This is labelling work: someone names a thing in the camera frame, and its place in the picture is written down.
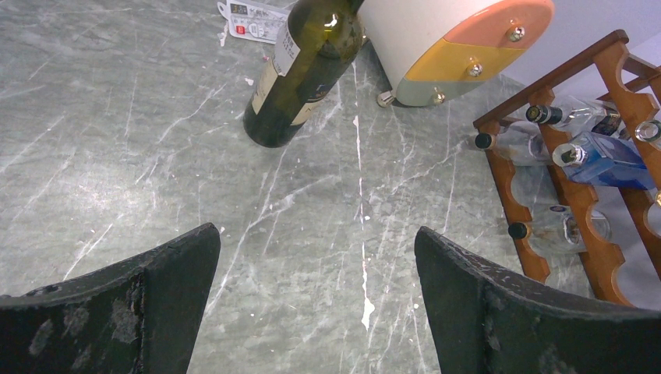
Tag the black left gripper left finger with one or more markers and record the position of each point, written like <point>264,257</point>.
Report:
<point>139,315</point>

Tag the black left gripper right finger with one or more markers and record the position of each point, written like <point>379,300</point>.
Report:
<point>485,318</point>

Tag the dark green wine bottle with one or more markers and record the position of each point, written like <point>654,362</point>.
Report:
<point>318,42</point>

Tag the gold-foil dark wine bottle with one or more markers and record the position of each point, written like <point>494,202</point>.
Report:
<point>649,132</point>

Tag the lower clear black-cap bottle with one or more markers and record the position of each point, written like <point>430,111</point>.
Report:
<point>552,231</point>

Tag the clear silver-cap bottle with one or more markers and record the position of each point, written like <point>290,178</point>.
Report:
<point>521,143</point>

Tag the blue glass bottle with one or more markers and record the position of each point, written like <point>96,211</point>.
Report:
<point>595,159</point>

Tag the small clear black-cap bottle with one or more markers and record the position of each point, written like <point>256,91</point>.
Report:
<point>571,114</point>

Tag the round cream drawer cabinet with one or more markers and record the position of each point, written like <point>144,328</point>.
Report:
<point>436,51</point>

